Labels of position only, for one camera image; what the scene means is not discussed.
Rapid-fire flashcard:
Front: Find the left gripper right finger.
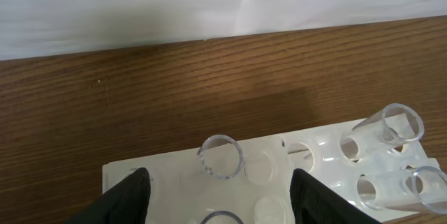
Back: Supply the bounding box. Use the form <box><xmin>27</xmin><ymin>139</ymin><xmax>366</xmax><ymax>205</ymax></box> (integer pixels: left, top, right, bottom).
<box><xmin>289</xmin><ymin>167</ymin><xmax>381</xmax><ymax>224</ymax></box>

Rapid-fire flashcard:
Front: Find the white test tube rack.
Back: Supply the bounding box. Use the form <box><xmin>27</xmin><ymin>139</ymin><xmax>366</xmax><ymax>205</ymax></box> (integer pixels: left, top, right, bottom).
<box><xmin>101</xmin><ymin>114</ymin><xmax>441</xmax><ymax>224</ymax></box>

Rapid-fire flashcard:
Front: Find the clear test tube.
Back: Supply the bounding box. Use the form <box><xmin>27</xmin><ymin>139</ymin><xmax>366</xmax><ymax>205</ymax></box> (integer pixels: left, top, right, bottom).
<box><xmin>197</xmin><ymin>134</ymin><xmax>244</xmax><ymax>180</ymax></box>
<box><xmin>356</xmin><ymin>165</ymin><xmax>447</xmax><ymax>215</ymax></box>
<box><xmin>340</xmin><ymin>103</ymin><xmax>425</xmax><ymax>162</ymax></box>

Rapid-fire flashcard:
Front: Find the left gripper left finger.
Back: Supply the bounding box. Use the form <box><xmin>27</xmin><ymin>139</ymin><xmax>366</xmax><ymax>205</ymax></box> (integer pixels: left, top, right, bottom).
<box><xmin>68</xmin><ymin>167</ymin><xmax>152</xmax><ymax>224</ymax></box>

